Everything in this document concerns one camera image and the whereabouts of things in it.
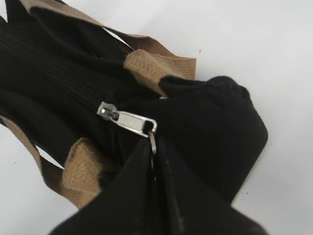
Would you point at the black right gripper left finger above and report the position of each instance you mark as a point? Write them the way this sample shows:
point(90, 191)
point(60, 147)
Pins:
point(133, 204)

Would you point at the black tote bag tan handles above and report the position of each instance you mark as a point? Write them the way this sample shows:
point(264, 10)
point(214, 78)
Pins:
point(56, 67)

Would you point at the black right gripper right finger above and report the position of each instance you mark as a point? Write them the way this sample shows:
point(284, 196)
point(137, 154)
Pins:
point(191, 207)

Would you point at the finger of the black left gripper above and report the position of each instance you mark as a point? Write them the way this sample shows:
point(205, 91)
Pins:
point(216, 128)

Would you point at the silver zipper pull with ring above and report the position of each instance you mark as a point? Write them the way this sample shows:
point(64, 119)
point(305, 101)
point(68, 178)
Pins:
point(140, 125)

